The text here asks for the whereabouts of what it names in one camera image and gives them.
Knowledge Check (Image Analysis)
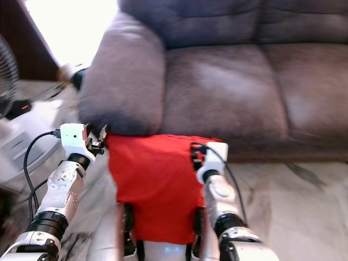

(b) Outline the red pillow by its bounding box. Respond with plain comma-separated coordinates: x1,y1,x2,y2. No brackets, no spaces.
105,133,221,246

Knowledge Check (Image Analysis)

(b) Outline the brown fabric sofa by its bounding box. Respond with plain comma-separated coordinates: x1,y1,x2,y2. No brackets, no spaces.
78,0,348,164

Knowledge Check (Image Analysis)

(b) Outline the black round object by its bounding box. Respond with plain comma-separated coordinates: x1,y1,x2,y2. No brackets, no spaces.
70,67,89,91

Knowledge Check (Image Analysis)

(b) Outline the white side table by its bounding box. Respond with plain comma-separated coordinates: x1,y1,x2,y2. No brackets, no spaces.
0,100,72,191

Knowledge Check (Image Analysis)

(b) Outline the black device with red light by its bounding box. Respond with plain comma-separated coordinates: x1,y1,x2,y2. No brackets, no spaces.
5,99,33,120

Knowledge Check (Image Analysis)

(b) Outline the white table fan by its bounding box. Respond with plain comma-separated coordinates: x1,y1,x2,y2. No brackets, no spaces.
0,35,20,118

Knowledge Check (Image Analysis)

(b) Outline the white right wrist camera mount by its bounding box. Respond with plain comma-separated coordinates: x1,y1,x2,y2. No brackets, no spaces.
197,142,229,185

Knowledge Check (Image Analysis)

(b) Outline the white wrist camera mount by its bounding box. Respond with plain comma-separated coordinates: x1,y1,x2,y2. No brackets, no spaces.
59,123,88,163
197,142,229,185

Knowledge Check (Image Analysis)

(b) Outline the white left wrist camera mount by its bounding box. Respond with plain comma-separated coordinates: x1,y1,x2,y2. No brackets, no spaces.
59,123,88,163

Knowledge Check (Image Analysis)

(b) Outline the dark wooden door frame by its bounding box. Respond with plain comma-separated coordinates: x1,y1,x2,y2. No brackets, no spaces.
0,0,61,82

